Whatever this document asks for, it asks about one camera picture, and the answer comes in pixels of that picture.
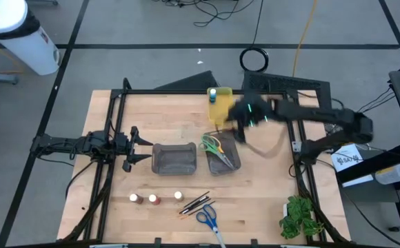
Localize coiled black floor cable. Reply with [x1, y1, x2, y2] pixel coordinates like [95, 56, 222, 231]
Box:
[239, 0, 270, 73]

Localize green handled scissors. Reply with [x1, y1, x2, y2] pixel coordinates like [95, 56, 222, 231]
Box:
[199, 134, 237, 170]

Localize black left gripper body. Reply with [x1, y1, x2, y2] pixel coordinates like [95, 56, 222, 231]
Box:
[112, 126, 140, 173]

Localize black flat panel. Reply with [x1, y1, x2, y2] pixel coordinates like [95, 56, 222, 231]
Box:
[154, 70, 220, 91]

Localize white trash can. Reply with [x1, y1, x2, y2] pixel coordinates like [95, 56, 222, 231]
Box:
[0, 0, 61, 76]

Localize long black floor cable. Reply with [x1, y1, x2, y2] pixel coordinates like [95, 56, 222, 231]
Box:
[341, 192, 400, 248]

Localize black desk cables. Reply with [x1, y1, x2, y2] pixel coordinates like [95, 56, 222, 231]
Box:
[357, 85, 397, 114]

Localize brown right wrist cable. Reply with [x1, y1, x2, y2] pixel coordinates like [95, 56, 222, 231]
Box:
[244, 129, 288, 159]

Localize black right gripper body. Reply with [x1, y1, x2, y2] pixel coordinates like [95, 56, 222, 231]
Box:
[232, 97, 274, 129]

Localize yellow floor cable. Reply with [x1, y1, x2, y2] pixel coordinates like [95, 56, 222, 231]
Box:
[292, 0, 318, 77]

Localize green artificial plant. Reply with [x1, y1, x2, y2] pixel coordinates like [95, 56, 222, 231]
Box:
[278, 195, 325, 240]

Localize grey device yellow label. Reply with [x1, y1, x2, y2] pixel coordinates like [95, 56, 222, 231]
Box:
[374, 163, 400, 186]

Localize narrow grey plastic tray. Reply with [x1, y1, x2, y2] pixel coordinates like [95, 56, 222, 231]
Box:
[205, 130, 242, 176]

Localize tangled black floor cables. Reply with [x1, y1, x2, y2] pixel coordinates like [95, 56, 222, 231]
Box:
[151, 0, 256, 28]

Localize black aluminium table frame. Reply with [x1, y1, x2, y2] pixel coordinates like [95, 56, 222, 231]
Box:
[57, 77, 352, 248]

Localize black left base cable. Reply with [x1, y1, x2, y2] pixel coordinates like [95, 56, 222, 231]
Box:
[64, 160, 97, 200]

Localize blue handled scissors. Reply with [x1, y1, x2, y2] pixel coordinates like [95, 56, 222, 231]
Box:
[195, 204, 227, 248]

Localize wide grey plastic tray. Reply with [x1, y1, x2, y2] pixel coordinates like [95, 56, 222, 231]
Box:
[151, 142, 198, 176]

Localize yellow plastic bin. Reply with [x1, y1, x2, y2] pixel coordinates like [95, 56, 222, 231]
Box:
[206, 86, 235, 127]

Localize white box with print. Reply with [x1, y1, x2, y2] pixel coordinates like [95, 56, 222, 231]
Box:
[330, 143, 375, 189]

